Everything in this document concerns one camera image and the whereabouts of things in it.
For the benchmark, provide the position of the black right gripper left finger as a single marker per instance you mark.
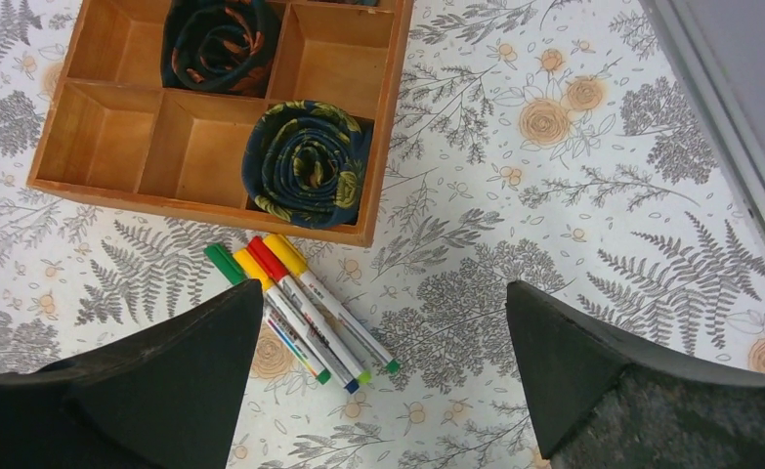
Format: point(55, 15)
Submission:
point(168, 396)

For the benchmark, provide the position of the white marker plain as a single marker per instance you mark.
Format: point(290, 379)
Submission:
point(350, 323)

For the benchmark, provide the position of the dark rolled fabric centre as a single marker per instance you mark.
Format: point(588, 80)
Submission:
point(219, 47)

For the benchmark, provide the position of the dark rolled fabric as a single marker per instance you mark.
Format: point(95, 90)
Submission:
point(219, 47)
point(305, 163)

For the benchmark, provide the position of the red pen cap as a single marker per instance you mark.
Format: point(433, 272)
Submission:
point(266, 259)

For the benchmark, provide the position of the white marker green end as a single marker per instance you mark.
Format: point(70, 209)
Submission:
point(296, 345)

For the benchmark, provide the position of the yellow pen cap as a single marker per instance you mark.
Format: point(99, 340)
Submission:
point(287, 253)
point(253, 268)

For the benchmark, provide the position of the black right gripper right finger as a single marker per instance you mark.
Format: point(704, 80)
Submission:
point(601, 397)

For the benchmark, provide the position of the dark rolled fabric front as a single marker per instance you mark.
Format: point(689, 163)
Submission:
point(305, 163)

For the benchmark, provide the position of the green pen cap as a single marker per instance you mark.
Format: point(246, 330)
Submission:
point(223, 260)

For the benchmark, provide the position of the wooden compartment tray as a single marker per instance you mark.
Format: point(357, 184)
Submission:
point(115, 137)

